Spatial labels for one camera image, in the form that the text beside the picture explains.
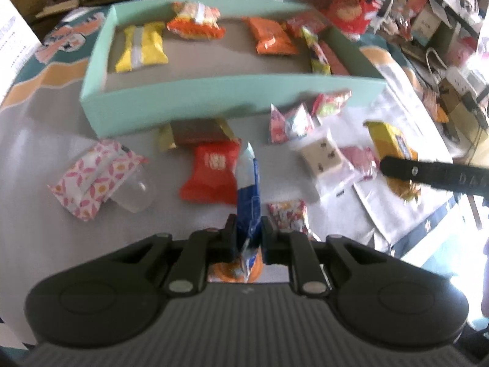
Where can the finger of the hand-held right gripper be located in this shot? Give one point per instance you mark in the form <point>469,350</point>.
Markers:
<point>405,170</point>

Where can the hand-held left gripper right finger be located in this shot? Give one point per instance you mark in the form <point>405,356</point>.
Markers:
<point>269,241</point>

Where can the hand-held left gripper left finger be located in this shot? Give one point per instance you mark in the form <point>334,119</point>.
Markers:
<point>229,237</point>

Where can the yellow blue-label snack packet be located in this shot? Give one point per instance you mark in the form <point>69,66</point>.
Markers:
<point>393,141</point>

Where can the red patterned snack packet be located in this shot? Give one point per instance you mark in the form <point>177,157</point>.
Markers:
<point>288,214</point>

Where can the blue white snack packet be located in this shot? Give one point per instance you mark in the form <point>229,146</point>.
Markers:
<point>248,198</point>

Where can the pink candy packet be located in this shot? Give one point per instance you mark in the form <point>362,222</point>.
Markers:
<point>361,160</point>

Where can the red gold-print snack packet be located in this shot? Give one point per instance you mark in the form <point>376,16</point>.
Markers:
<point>210,176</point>

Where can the clear packet with white cake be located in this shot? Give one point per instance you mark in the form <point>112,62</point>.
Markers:
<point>323,156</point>

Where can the pink green small packet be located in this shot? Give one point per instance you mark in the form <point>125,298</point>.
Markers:
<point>330,103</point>

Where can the brown gold-edged snack packet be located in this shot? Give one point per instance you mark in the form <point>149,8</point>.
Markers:
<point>195,132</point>

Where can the pink red triangular candy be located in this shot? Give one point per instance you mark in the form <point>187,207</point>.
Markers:
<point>278,128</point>

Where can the pink green-print triangular candy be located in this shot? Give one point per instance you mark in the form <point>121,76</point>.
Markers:
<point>300,122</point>

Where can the orange-red snack pouch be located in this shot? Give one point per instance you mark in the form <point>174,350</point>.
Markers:
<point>336,63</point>

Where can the teal cardboard box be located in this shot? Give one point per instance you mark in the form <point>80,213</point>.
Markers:
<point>191,99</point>

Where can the green cartoon snack packet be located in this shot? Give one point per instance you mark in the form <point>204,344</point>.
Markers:
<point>319,55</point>

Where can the pink flower-patterned packet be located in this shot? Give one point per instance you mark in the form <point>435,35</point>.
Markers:
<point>91,177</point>

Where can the red rainbow candy bag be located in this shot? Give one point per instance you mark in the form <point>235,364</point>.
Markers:
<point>305,23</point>

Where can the plain orange snack packet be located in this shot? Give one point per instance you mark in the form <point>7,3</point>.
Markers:
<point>271,36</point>

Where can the yellow silver-striped snack packet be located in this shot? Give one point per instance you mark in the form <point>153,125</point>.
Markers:
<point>149,46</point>

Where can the orange white cracker packet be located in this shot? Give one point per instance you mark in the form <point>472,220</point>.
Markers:
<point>195,23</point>

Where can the orange wrapper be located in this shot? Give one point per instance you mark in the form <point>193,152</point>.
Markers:
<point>435,103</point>

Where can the white power strip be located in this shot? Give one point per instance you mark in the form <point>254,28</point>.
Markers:
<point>460,80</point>

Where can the clear plastic cup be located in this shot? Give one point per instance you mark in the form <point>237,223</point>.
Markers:
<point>135,197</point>

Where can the beige printed box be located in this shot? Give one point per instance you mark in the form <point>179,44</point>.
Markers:
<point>428,23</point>

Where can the red cookie tin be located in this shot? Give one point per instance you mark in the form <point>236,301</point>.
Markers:
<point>355,4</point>

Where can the white instruction sheet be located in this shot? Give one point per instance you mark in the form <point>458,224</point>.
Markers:
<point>15,46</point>

